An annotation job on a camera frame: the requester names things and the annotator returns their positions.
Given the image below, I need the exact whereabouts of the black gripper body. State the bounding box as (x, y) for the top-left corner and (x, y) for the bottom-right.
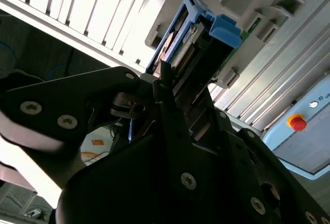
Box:
(55, 135), (261, 224)

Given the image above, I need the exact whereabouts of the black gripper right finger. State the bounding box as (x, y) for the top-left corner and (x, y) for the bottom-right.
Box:
(192, 89), (330, 224)

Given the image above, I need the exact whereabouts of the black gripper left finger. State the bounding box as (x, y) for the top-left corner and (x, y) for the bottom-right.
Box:
(0, 60), (193, 159)

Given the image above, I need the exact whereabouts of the hard disk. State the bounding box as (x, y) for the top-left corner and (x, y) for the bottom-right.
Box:
(144, 0), (243, 111)

